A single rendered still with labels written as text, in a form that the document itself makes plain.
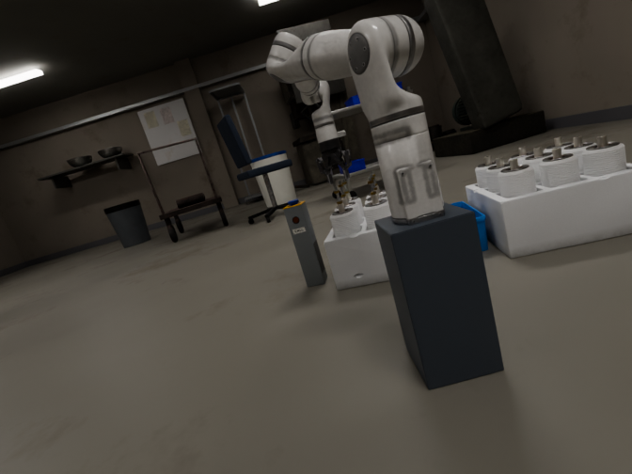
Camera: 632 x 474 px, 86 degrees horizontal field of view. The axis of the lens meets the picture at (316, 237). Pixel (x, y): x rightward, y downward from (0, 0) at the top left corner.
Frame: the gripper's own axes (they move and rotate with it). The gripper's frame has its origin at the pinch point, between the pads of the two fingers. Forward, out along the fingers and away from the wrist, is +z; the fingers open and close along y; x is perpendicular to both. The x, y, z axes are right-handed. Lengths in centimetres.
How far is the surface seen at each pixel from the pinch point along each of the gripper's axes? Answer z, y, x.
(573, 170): 14, 70, 6
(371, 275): 32.4, 10.8, -16.8
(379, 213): 13.1, 17.0, -11.7
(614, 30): -42, 138, 311
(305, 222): 11.1, -10.0, -14.8
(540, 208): 22, 60, -1
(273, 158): -26, -215, 256
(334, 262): 25.5, 0.5, -20.3
